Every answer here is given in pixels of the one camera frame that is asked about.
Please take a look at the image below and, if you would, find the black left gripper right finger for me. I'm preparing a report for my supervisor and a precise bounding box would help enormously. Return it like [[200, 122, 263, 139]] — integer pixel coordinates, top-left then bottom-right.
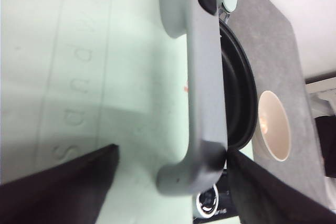
[[226, 150, 335, 223]]

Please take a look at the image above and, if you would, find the black round frying pan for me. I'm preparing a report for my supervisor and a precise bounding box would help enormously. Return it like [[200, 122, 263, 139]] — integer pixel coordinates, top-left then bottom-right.
[[217, 0, 257, 154]]

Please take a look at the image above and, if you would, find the mint green breakfast maker base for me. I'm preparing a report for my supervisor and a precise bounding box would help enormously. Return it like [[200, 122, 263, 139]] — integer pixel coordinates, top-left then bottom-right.
[[193, 152, 250, 223]]

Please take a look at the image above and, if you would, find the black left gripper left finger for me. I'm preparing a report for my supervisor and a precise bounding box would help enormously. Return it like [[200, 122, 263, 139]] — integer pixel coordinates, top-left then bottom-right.
[[1, 144, 119, 223]]

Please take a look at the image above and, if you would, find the beige ribbed bowl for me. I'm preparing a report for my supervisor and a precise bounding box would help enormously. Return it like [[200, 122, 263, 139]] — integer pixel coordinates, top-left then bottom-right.
[[256, 90, 291, 162]]

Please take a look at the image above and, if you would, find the breakfast maker hinged lid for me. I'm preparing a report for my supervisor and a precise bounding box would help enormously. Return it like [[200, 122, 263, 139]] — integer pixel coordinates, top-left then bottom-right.
[[1, 0, 227, 223]]

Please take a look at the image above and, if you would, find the left silver control knob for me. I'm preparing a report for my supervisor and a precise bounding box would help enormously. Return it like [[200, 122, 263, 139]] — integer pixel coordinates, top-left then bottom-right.
[[192, 184, 219, 219]]

